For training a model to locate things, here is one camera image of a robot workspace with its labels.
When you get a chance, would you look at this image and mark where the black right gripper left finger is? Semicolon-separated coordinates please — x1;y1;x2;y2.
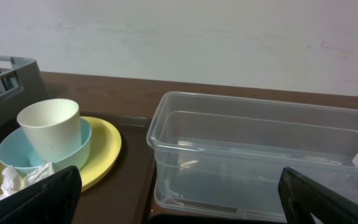
0;166;82;224

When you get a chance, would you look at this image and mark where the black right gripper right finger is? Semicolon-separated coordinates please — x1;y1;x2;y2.
278;167;358;224

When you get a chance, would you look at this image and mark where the white paper tissue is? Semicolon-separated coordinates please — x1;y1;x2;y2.
0;161;55;200

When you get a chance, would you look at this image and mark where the grey plastic dishwasher rack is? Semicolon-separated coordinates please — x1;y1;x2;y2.
0;55;48;127

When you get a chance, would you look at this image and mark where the light blue bowl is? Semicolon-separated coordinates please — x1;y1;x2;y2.
0;118;93;175

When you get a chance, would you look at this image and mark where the dark brown serving tray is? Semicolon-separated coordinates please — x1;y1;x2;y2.
71;112;155;223

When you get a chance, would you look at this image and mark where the cream white cup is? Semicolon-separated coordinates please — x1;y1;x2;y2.
17;98;82;162

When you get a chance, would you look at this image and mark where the yellow plate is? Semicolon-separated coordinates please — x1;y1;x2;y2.
0;116;122;195

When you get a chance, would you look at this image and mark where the clear plastic bin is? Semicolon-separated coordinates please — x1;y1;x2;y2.
147;91;358;222

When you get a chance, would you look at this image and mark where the black plastic tray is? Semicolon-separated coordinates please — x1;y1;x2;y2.
147;214;284;224

